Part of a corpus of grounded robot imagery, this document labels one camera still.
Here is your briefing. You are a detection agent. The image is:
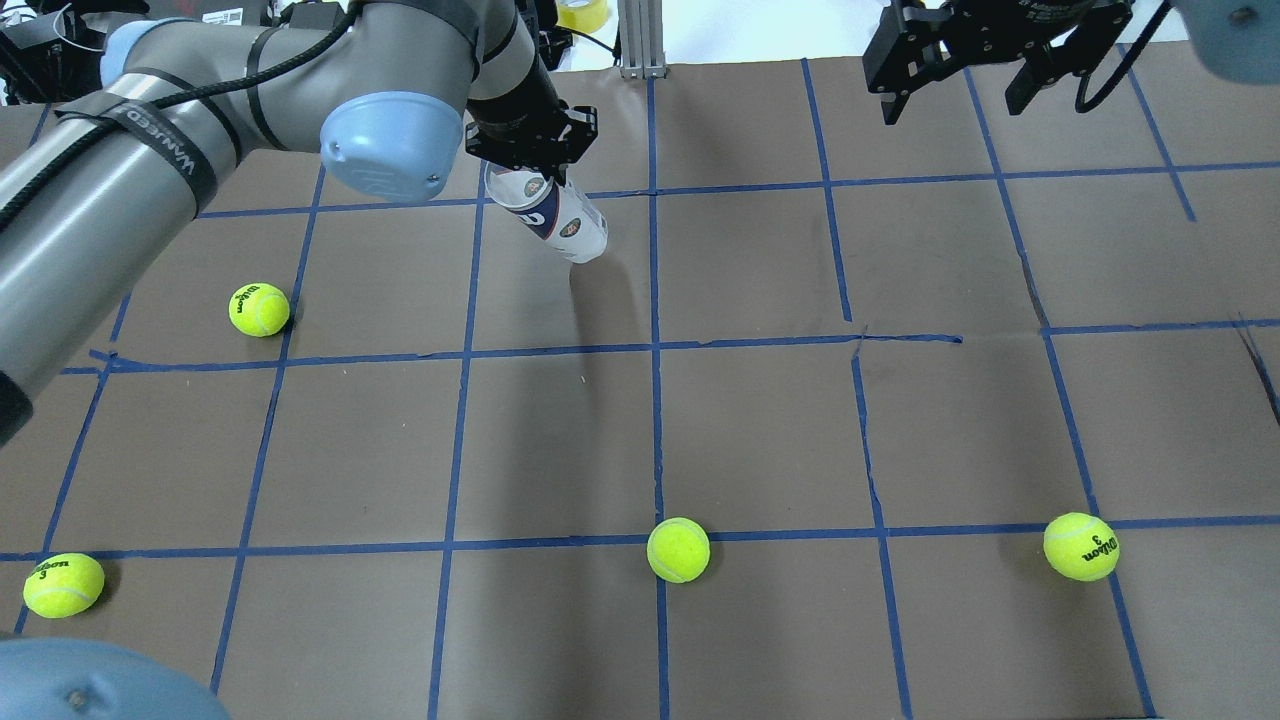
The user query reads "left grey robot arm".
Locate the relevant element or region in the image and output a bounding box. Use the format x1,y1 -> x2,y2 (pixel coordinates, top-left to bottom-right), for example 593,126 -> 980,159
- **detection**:
1,1 -> 598,441

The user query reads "lower left tennis ball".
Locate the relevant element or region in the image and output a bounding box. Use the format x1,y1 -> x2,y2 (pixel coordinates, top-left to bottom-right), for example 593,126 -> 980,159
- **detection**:
23,553 -> 106,619

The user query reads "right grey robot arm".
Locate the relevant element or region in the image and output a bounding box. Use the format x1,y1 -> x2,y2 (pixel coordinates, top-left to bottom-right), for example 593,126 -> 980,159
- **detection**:
861,1 -> 1279,126

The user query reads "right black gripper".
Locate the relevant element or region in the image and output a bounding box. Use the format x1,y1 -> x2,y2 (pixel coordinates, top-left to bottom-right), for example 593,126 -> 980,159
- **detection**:
861,1 -> 1133,126

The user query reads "lower right tennis ball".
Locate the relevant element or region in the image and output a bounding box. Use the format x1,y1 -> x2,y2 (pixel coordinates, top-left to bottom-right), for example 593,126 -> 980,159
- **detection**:
1042,512 -> 1120,582

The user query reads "centre tennis ball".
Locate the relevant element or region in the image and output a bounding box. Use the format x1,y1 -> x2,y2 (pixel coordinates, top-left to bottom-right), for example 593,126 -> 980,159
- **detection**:
646,518 -> 710,584

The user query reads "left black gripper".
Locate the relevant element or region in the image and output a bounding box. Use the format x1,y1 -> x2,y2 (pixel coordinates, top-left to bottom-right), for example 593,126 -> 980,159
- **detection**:
463,60 -> 599,184

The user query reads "aluminium frame post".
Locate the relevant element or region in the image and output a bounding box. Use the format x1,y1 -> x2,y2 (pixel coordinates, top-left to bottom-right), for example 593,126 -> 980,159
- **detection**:
616,0 -> 669,79

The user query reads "clear tennis ball can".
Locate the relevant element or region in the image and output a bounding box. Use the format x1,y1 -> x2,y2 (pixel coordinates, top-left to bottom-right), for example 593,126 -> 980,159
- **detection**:
483,163 -> 608,264

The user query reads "yellow tape roll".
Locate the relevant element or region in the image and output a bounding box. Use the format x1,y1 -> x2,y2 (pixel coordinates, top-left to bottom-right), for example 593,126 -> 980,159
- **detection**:
556,0 -> 611,35

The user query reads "tennis ball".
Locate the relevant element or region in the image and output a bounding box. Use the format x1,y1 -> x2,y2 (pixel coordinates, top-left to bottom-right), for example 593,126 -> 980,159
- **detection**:
228,282 -> 291,338
646,518 -> 710,584
1042,512 -> 1120,582
23,553 -> 106,619

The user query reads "upper left tennis ball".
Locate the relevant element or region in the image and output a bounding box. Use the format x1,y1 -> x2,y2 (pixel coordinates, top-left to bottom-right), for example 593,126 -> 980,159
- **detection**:
228,282 -> 291,338

